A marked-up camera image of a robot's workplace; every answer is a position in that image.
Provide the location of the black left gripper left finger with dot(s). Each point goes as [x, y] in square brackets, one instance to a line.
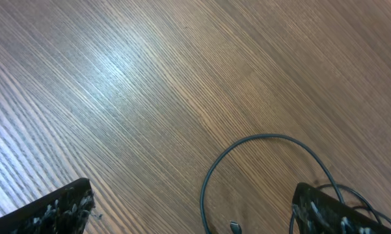
[65, 210]

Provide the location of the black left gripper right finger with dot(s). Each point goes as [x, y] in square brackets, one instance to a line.
[317, 212]

